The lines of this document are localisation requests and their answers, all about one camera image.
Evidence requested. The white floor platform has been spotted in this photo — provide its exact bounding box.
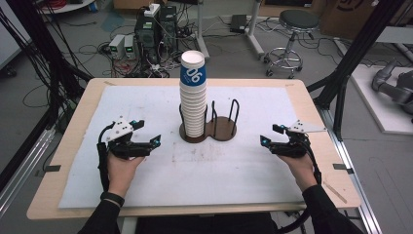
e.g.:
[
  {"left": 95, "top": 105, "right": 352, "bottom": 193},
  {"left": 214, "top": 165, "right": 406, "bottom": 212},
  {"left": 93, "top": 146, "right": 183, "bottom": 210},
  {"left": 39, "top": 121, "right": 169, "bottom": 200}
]
[{"left": 350, "top": 63, "right": 413, "bottom": 136}]

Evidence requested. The black round stool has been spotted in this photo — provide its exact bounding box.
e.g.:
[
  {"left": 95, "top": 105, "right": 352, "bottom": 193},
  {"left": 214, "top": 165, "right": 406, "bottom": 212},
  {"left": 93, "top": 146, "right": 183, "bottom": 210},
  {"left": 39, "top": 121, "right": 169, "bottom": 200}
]
[{"left": 263, "top": 9, "right": 320, "bottom": 80}]

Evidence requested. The black flat box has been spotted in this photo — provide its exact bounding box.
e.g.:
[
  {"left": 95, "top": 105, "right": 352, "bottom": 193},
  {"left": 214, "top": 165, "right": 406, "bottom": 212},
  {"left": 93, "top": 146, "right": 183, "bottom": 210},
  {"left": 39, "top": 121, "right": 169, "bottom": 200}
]
[{"left": 229, "top": 14, "right": 248, "bottom": 34}]

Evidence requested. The white foam mat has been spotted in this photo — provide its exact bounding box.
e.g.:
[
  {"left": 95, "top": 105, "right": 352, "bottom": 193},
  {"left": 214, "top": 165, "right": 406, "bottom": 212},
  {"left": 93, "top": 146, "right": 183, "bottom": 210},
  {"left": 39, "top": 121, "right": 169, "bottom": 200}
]
[{"left": 57, "top": 85, "right": 327, "bottom": 209}]

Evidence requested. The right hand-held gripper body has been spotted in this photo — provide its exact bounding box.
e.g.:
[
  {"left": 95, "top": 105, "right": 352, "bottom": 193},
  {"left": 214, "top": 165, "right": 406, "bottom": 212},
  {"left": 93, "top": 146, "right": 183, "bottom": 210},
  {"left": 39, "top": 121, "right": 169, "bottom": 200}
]
[{"left": 269, "top": 119, "right": 327, "bottom": 160}]

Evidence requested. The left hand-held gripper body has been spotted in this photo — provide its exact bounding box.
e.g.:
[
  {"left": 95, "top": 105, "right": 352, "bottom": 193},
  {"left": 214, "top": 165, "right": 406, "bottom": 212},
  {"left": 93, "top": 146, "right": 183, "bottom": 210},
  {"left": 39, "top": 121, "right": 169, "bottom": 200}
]
[{"left": 105, "top": 115, "right": 154, "bottom": 161}]

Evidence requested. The black tape cross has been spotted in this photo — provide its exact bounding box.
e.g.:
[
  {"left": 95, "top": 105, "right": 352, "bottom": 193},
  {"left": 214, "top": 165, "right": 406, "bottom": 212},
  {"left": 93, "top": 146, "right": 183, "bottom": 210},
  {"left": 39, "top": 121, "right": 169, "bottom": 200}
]
[{"left": 343, "top": 209, "right": 360, "bottom": 222}]

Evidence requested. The brown cardboard box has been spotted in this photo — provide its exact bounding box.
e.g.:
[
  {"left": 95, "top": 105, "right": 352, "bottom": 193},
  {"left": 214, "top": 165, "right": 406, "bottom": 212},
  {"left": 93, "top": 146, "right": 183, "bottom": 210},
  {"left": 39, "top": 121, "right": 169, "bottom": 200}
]
[{"left": 319, "top": 0, "right": 384, "bottom": 40}]

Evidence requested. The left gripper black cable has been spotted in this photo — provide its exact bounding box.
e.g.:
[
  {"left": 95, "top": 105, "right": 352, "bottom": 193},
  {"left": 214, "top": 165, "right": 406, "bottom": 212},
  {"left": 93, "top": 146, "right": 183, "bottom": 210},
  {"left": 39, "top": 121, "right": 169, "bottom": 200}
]
[{"left": 95, "top": 122, "right": 116, "bottom": 193}]

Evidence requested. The grey power supply unit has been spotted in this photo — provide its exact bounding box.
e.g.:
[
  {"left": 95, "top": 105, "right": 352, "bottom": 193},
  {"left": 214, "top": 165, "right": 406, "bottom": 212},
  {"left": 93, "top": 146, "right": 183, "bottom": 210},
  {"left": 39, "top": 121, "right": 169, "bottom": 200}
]
[
  {"left": 123, "top": 34, "right": 136, "bottom": 60},
  {"left": 108, "top": 33, "right": 126, "bottom": 60}
]

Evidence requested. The person's right hand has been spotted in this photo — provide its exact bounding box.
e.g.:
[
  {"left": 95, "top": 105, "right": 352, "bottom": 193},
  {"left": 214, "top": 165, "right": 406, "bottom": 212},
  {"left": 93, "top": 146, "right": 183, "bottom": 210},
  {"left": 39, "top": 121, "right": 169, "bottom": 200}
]
[{"left": 277, "top": 153, "right": 319, "bottom": 193}]

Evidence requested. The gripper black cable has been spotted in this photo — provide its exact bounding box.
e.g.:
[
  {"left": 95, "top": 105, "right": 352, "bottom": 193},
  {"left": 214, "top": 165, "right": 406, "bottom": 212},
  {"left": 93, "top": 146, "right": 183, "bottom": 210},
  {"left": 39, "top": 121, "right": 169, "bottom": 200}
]
[
  {"left": 95, "top": 122, "right": 116, "bottom": 193},
  {"left": 279, "top": 140, "right": 323, "bottom": 234}
]

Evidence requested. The black computer tower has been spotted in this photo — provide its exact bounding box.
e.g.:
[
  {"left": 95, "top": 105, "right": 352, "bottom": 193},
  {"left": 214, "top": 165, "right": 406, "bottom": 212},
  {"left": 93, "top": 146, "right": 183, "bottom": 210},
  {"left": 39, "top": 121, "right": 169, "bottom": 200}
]
[
  {"left": 159, "top": 4, "right": 179, "bottom": 55},
  {"left": 134, "top": 13, "right": 162, "bottom": 64}
]

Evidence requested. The black metal frame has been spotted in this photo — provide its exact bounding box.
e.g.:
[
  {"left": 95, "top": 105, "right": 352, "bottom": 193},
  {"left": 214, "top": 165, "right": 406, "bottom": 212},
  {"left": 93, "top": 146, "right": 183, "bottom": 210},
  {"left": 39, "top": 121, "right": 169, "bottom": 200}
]
[{"left": 306, "top": 0, "right": 407, "bottom": 141}]

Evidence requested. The white desk leg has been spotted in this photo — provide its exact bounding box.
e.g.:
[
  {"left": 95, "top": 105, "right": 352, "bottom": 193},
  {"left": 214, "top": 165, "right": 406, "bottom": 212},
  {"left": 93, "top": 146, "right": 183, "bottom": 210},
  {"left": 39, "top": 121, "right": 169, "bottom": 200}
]
[
  {"left": 245, "top": 0, "right": 266, "bottom": 59},
  {"left": 194, "top": 0, "right": 210, "bottom": 59}
]

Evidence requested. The person's left hand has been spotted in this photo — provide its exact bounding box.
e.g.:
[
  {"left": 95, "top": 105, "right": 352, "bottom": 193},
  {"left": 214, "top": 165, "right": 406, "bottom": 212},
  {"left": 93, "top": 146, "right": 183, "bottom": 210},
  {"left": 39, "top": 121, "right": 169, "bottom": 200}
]
[{"left": 106, "top": 151, "right": 146, "bottom": 199}]

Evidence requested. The black cable bundle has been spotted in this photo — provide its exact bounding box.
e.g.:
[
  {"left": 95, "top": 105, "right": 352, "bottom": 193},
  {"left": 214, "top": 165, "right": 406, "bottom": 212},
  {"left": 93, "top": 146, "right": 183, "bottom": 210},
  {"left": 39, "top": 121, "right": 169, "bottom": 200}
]
[{"left": 0, "top": 0, "right": 94, "bottom": 131}]

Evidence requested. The stack of paper cups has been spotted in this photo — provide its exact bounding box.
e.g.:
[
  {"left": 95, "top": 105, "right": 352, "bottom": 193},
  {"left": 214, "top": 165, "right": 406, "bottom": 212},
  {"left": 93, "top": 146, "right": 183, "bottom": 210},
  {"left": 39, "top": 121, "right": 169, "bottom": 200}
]
[{"left": 178, "top": 50, "right": 208, "bottom": 138}]

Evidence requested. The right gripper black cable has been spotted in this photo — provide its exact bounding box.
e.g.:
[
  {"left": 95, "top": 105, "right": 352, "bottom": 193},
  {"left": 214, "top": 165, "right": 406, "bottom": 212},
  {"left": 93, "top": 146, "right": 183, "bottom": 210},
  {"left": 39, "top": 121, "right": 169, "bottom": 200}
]
[{"left": 279, "top": 140, "right": 323, "bottom": 234}]

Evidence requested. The white power strip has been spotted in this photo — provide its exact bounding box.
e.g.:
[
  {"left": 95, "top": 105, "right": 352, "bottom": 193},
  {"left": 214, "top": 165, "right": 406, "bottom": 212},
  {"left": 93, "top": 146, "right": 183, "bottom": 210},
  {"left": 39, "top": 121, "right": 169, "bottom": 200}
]
[{"left": 143, "top": 3, "right": 162, "bottom": 19}]

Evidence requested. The person's dark lap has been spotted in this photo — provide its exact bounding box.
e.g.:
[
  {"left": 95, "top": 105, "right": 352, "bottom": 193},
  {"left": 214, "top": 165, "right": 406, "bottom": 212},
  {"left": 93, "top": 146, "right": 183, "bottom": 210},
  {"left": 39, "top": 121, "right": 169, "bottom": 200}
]
[{"left": 134, "top": 213, "right": 279, "bottom": 234}]

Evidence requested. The brown wire cup holder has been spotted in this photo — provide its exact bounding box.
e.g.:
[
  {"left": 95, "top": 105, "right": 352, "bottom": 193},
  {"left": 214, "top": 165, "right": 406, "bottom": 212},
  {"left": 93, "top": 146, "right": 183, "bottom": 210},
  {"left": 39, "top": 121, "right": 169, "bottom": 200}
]
[{"left": 178, "top": 97, "right": 241, "bottom": 144}]

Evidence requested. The aluminium rail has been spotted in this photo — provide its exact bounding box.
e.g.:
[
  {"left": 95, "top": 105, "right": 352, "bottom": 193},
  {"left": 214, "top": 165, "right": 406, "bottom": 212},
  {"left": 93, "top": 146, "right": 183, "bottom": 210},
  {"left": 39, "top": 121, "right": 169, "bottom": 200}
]
[
  {"left": 319, "top": 106, "right": 383, "bottom": 234},
  {"left": 0, "top": 126, "right": 56, "bottom": 217}
]

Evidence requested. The black wristband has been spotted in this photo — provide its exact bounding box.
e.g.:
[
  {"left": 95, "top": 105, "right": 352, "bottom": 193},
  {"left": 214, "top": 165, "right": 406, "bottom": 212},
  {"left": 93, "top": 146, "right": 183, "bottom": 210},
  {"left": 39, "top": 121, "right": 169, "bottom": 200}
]
[{"left": 99, "top": 190, "right": 126, "bottom": 208}]

